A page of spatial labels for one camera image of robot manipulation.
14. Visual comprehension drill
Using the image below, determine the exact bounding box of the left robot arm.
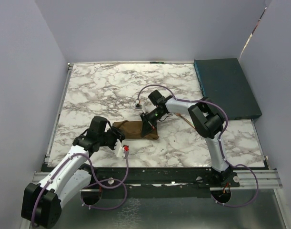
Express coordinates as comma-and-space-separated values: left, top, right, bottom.
21, 116, 129, 229

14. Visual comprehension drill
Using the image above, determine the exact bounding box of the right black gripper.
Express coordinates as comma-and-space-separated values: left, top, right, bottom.
140, 108, 166, 137

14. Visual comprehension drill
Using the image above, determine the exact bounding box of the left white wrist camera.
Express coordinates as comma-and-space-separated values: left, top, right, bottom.
114, 139, 130, 158

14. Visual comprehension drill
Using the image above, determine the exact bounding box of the aluminium rail frame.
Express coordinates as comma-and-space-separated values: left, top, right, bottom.
30, 170, 283, 191

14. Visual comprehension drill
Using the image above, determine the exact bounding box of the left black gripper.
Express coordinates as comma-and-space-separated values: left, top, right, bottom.
99, 126, 126, 151

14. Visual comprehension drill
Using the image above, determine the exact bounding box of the brown cloth napkin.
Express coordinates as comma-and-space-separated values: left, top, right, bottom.
112, 120, 159, 140

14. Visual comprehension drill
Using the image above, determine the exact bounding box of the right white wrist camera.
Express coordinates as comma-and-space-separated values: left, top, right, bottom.
134, 102, 146, 113

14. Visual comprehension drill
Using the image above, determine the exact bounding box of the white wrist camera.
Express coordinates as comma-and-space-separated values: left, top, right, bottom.
134, 102, 146, 113
114, 139, 130, 158

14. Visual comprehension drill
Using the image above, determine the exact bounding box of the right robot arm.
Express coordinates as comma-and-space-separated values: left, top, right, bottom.
140, 90, 232, 187

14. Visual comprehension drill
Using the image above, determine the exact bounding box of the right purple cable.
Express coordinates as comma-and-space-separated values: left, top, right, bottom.
137, 84, 260, 208

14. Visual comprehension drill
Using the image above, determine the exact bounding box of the copper iridescent fork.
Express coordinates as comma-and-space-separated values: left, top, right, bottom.
174, 113, 196, 130

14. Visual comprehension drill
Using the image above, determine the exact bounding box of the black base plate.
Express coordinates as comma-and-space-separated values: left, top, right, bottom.
40, 167, 241, 198

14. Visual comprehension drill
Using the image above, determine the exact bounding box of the dark teal flat box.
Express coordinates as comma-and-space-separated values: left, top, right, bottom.
193, 58, 262, 120

